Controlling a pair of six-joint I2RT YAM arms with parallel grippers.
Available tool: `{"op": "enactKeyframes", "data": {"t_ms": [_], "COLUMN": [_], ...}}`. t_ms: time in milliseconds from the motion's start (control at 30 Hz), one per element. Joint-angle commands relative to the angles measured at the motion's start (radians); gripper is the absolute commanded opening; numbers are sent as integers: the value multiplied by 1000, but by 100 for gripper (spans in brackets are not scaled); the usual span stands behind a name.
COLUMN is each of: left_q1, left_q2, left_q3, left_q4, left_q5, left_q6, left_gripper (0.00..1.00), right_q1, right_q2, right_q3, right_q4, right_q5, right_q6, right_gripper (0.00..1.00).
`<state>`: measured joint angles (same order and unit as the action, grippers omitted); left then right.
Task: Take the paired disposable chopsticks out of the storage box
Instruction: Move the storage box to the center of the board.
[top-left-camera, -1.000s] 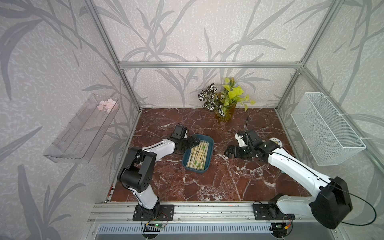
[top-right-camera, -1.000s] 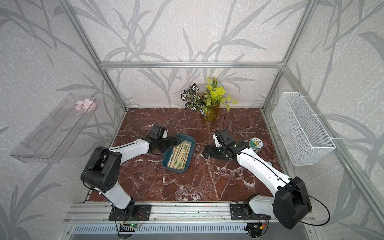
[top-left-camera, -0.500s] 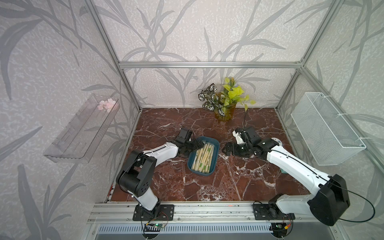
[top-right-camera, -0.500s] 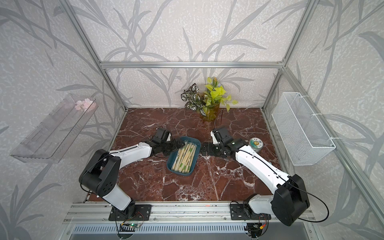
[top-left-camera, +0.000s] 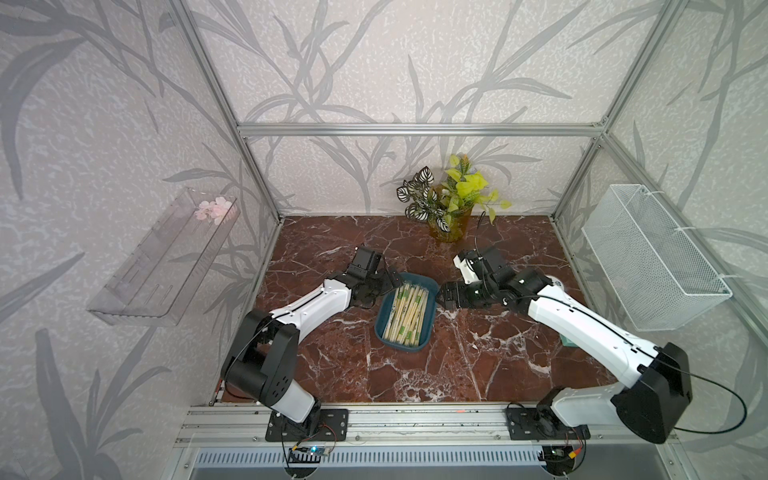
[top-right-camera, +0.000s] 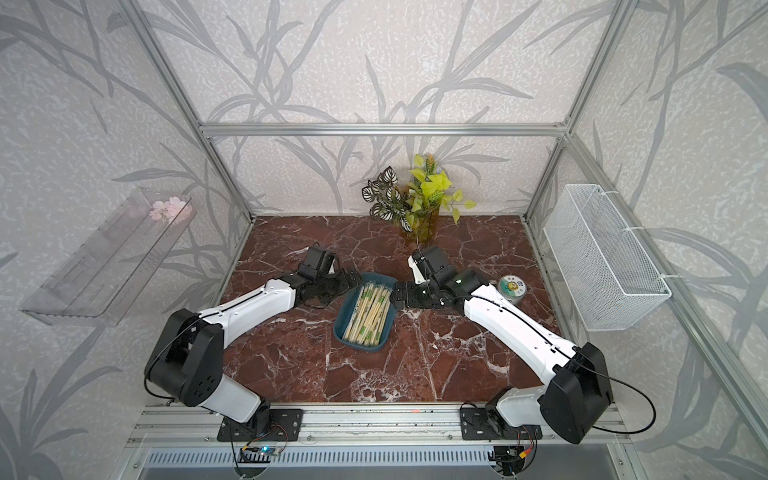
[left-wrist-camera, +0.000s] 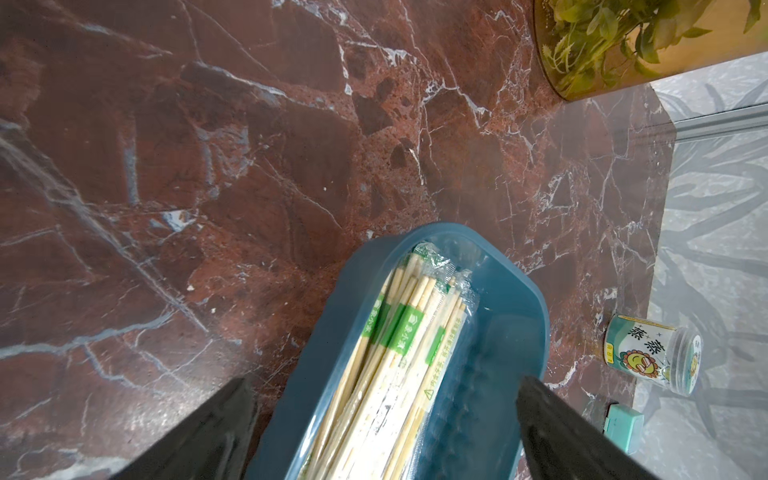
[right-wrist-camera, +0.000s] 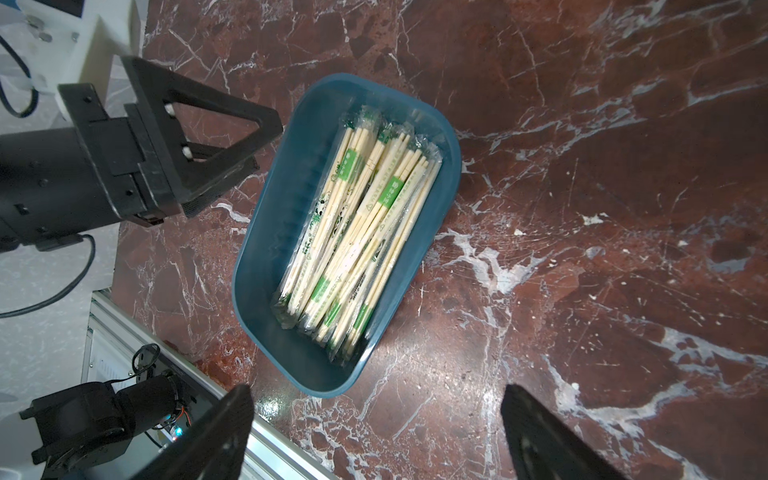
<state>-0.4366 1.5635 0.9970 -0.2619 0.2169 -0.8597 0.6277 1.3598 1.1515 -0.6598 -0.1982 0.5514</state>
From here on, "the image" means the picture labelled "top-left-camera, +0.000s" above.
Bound teal storage box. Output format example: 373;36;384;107
374;272;439;352

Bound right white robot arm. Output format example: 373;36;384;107
437;265;692;444

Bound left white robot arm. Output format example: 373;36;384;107
221;265;403;432

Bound wrapped chopsticks in box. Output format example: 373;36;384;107
382;283;429;348

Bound small green square clock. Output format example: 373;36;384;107
560;335;578;348

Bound amber glass vase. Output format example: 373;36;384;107
427;205;473;243

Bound green artificial plant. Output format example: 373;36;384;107
396;154;511;225

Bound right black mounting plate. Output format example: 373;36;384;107
504;404;591;443

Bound black mounting plate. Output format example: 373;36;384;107
504;404;591;443
265;408;350;443

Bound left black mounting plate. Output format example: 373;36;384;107
265;408;350;443

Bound pink artificial flower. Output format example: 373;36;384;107
193;196;235;225

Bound left circuit board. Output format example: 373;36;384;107
288;443;336;464

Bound circuit board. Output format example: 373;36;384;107
288;443;336;464
539;445;586;478

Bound right circuit board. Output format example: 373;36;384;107
539;445;586;478

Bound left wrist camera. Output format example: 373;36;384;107
346;246;382;280

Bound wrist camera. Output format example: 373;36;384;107
346;246;382;280
453;246;513;285

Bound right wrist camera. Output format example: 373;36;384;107
453;246;513;285

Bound white wire mesh basket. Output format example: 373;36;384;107
582;184;732;331

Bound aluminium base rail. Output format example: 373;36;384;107
173;403;679;449

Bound aluminium frame crossbar back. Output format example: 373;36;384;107
237;123;603;138

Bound clear acrylic wall shelf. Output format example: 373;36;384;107
86;187;240;327

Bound aluminium frame post left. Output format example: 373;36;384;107
169;0;283;223

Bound aluminium frame post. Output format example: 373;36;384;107
169;0;283;223
550;0;688;222

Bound aluminium frame post right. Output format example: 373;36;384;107
550;0;688;222

